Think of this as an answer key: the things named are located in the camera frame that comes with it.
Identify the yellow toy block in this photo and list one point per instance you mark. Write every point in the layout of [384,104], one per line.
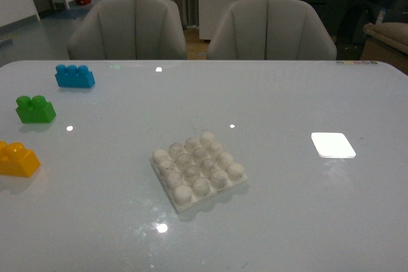
[17,160]

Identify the blue toy block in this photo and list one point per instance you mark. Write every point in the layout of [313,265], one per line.
[73,76]

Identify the green toy block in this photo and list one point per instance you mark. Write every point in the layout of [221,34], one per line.
[35,110]

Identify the right beige armchair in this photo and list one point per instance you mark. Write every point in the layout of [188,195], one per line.
[278,30]

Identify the beige armchair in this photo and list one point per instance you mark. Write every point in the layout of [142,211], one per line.
[130,30]
[278,30]

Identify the left beige armchair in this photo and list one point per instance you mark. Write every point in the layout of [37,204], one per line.
[130,30]

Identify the black machine at right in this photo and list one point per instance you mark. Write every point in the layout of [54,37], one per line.
[351,38]

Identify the beige cushion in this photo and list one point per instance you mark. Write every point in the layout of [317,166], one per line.
[391,33]

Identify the white studded base plate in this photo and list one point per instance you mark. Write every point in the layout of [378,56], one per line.
[197,170]

